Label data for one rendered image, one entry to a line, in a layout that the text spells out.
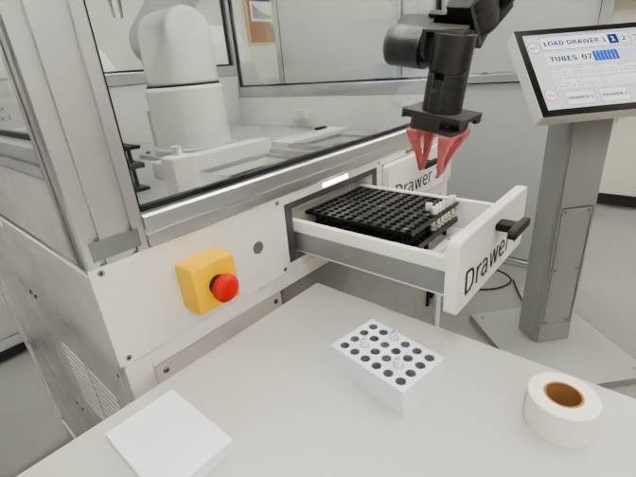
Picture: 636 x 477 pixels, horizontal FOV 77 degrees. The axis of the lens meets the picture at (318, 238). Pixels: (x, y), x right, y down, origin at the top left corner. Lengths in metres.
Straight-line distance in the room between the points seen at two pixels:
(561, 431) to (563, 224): 1.23
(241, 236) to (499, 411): 0.43
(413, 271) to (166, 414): 0.38
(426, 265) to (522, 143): 1.83
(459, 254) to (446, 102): 0.22
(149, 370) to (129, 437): 0.12
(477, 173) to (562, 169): 0.93
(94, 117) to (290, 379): 0.40
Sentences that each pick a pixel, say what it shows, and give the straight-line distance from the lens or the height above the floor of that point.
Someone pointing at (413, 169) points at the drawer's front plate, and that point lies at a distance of 1.03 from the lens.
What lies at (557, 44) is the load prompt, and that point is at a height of 1.15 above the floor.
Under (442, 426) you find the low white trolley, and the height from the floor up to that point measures 0.76.
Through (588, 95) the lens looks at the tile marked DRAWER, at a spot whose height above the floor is 1.01.
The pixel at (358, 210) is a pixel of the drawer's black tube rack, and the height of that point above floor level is 0.90.
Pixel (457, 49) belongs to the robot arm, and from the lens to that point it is 0.61.
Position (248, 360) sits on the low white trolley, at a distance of 0.62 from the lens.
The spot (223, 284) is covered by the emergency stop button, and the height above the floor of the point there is 0.89.
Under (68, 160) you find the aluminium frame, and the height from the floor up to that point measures 1.07.
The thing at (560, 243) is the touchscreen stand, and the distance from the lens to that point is 1.71.
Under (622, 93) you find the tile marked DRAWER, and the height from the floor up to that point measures 1.00.
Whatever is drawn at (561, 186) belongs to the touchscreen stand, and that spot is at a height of 0.70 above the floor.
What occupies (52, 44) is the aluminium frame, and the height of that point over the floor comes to 1.19.
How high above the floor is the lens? 1.15
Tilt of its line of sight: 23 degrees down
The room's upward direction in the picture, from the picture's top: 5 degrees counter-clockwise
